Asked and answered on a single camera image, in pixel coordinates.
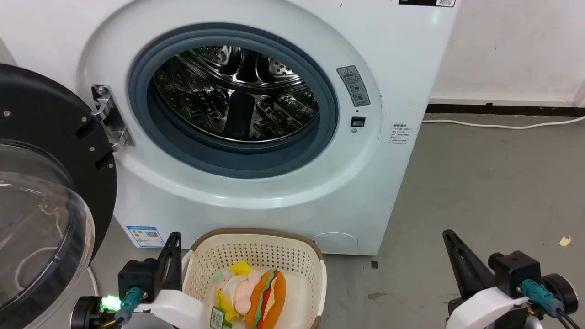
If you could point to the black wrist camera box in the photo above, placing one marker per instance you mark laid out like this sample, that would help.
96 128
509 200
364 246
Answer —
137 274
514 269

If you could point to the grey warning sticker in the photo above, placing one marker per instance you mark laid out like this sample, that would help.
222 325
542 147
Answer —
353 85

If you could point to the chrome door hinge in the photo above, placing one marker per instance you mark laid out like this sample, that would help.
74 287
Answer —
109 116

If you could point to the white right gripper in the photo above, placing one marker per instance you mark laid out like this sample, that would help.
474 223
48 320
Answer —
489 308

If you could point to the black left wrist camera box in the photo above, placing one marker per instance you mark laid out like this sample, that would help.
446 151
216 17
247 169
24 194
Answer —
137 274

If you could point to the pink and yellow plush doll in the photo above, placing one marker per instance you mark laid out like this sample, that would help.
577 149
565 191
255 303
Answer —
237 288

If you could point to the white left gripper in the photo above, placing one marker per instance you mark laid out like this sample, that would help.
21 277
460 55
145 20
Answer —
176 306

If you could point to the hamburger plush toy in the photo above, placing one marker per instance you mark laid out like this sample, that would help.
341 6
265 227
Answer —
267 299

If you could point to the green-bordered printed card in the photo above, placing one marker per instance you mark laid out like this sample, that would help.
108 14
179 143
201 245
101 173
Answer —
218 317

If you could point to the white front-load washing machine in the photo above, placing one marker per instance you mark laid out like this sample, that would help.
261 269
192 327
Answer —
365 183

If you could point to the black round door, clear glass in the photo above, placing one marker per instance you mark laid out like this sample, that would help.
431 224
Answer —
41 137

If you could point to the cream plastic laundry basket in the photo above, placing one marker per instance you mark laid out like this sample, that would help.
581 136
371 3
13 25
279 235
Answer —
256 251

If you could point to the yellow paper scrap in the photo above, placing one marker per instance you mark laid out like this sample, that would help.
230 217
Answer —
566 241

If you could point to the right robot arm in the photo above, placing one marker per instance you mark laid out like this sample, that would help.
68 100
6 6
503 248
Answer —
561 292

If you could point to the black baseboard strip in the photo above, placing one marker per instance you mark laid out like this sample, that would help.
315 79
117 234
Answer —
502 109

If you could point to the blue energy label sticker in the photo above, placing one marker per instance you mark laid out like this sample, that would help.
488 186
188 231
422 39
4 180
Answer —
145 236

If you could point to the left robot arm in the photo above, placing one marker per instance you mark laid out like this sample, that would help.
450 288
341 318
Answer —
87 313

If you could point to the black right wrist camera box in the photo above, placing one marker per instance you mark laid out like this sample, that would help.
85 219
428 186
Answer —
514 269

